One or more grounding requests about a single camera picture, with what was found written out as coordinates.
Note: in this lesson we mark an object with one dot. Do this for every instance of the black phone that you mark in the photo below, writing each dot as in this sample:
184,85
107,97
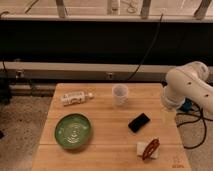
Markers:
138,122

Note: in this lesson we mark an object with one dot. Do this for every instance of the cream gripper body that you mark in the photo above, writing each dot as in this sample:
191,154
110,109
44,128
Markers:
168,115

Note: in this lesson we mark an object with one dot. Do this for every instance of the green ceramic bowl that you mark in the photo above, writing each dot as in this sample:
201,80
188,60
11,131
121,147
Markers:
73,131

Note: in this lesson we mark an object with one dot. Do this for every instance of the white plastic bottle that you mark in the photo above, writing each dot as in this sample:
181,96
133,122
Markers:
75,97

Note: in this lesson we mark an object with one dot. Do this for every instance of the blue plug box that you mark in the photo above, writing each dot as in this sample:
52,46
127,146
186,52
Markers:
186,105

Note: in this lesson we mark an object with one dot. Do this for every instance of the brown red brush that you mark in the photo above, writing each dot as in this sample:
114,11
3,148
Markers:
150,149

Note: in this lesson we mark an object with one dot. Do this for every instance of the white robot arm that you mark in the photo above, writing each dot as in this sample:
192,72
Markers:
188,81

